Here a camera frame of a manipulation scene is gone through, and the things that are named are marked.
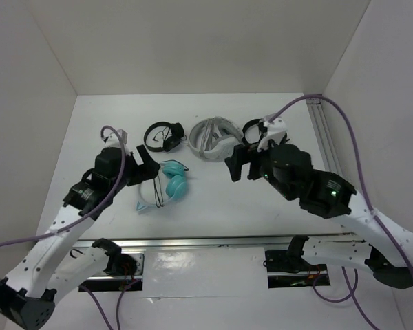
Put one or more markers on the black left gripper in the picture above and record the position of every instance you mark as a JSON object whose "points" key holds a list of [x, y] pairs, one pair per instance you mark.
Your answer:
{"points": [[149, 166]]}

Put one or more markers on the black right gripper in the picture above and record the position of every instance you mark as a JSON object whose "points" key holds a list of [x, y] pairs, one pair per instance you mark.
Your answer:
{"points": [[241, 155]]}

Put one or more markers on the teal cat-ear headphones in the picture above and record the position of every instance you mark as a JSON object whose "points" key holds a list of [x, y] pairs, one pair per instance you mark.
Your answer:
{"points": [[176, 188]]}

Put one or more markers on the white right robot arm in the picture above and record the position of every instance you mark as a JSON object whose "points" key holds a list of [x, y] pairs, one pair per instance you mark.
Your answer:
{"points": [[386, 249]]}

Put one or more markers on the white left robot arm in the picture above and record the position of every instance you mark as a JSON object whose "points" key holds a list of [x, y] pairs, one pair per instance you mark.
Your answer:
{"points": [[30, 292]]}

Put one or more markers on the small black headphones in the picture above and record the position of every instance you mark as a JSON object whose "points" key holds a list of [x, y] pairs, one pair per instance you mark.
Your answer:
{"points": [[172, 135]]}

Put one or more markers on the large black headset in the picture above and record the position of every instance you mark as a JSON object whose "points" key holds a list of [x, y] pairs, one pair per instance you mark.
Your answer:
{"points": [[251, 132]]}

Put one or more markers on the white grey gaming headset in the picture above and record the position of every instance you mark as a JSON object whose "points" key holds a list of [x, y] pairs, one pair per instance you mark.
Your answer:
{"points": [[213, 139]]}

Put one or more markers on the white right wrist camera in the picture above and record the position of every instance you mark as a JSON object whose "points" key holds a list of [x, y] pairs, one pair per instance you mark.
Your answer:
{"points": [[273, 133]]}

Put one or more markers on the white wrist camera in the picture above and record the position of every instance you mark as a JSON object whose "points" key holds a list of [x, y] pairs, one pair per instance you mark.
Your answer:
{"points": [[114, 140], [273, 133]]}

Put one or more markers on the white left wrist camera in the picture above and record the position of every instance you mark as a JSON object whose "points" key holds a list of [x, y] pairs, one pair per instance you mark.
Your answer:
{"points": [[114, 140]]}

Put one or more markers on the aluminium corner frame post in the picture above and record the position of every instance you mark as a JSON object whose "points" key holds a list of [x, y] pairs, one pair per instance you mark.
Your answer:
{"points": [[321, 137]]}

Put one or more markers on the aluminium table rail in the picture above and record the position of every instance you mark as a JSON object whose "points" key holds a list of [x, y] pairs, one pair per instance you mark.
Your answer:
{"points": [[197, 242]]}

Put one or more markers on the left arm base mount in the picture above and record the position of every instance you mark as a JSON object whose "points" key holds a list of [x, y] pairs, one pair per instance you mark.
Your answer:
{"points": [[126, 274]]}

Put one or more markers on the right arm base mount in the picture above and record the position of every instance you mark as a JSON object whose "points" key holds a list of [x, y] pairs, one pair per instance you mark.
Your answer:
{"points": [[285, 272]]}

